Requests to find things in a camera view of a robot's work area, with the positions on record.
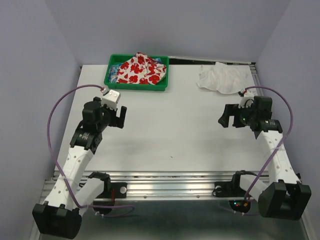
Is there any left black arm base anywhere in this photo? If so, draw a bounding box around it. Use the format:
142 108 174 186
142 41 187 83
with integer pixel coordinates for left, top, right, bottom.
97 182 127 200

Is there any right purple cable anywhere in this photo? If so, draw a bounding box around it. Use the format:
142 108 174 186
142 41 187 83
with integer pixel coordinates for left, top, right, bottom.
233 86 294 216

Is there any green plastic tray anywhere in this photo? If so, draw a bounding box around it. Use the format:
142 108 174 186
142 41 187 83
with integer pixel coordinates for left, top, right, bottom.
104 52 169 92

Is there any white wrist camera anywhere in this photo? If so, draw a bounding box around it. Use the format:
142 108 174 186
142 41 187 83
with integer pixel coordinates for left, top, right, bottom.
101 88 121 110
238 90 255 109

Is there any purple cable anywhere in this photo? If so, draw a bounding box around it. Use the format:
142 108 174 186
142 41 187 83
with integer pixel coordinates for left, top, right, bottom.
47 84 136 218
233 86 294 216

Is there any red poppy white skirt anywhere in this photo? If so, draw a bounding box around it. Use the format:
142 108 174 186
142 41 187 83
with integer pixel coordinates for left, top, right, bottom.
116 51 168 85

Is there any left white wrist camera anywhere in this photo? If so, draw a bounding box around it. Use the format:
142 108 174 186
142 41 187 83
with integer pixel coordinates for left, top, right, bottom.
101 88 121 110

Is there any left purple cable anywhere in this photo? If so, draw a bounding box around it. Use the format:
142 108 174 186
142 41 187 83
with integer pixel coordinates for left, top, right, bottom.
47 84 136 218

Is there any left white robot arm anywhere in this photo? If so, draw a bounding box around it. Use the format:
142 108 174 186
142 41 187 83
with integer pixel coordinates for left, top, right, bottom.
32 92 127 239

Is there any blue floral skirt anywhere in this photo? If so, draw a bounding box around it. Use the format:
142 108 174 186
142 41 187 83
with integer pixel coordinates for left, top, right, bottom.
107 57 161 83

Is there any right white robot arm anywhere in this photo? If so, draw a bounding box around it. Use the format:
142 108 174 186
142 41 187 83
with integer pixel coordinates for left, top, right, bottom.
212 96 312 221

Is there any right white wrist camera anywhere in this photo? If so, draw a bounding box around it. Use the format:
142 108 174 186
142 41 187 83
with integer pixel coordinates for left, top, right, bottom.
238 90 255 109

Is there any aluminium rail frame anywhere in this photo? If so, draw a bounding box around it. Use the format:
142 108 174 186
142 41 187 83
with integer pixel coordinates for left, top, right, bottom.
29 56 313 240

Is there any white crumpled skirt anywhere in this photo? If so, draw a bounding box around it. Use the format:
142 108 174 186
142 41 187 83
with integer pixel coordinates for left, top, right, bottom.
196 62 253 95

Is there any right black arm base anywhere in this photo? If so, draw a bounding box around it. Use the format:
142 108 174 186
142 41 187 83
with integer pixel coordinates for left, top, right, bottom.
212 181 246 200

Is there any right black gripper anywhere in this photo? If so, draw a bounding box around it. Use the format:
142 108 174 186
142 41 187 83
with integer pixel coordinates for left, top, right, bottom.
217 102 257 128

